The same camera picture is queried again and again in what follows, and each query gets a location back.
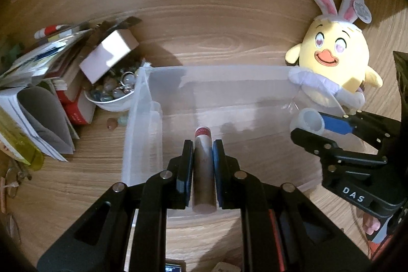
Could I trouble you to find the white tape roll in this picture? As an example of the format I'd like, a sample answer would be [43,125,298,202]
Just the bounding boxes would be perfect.
[290,108,325,135]

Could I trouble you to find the small dark blue box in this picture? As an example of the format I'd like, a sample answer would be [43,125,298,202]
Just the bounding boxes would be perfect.
[165,262,185,272]

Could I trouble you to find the beige cylindrical tube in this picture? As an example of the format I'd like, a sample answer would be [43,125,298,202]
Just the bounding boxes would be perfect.
[192,126,216,215]

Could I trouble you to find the wooden tag keychain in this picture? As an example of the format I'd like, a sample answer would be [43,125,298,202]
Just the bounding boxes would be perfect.
[212,262,241,272]

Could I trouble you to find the person's right hand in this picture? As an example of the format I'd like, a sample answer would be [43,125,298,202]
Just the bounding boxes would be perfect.
[362,213,381,235]

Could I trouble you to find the yellow chick plush toy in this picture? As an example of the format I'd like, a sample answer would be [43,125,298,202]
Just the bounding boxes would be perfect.
[285,0,383,109]

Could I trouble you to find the clear plastic storage bin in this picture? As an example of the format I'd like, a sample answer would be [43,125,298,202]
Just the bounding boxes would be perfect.
[122,66,321,189]

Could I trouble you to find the eyeglasses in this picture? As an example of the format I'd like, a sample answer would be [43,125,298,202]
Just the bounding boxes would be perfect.
[1,158,32,246]

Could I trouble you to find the white bowl of stones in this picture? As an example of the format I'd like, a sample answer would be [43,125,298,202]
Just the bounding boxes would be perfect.
[82,58,151,112]

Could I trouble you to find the folded white paper booklet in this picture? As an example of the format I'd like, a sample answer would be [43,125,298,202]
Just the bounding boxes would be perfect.
[1,86,78,162]

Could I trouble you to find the yellow spray bottle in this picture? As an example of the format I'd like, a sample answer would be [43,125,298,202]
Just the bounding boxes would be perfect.
[1,108,44,171]

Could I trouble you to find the small white cardboard box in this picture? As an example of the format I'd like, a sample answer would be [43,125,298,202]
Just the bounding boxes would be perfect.
[80,29,139,84]

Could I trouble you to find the stack of books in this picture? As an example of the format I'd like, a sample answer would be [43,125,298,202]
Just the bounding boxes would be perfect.
[0,16,143,126]

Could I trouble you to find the red white marker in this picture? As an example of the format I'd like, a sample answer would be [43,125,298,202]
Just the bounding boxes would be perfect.
[34,24,68,40]

